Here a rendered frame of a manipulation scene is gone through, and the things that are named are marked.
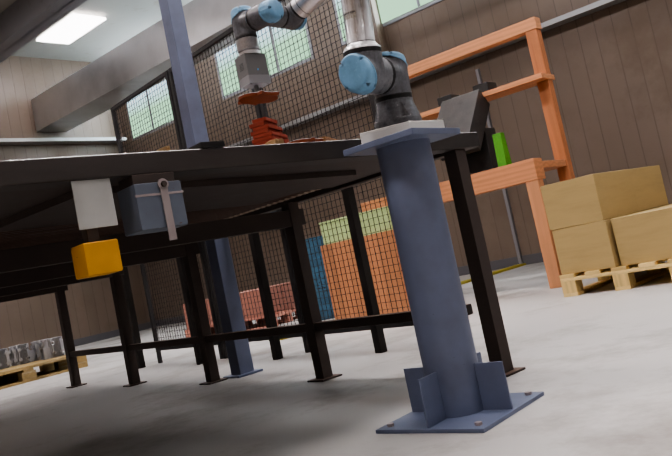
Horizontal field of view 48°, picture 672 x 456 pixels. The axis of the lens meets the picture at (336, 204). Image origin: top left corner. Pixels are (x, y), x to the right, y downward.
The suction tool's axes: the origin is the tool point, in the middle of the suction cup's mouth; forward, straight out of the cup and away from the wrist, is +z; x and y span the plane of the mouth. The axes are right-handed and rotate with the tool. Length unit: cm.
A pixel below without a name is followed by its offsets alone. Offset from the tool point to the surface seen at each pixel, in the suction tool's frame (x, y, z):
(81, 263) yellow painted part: 27, 78, 46
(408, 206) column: 41, -18, 47
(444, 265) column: 45, -23, 66
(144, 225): 28, 61, 40
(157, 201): 28, 56, 34
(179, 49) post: -179, -74, -83
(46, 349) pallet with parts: -604, -90, 86
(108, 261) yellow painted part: 29, 72, 47
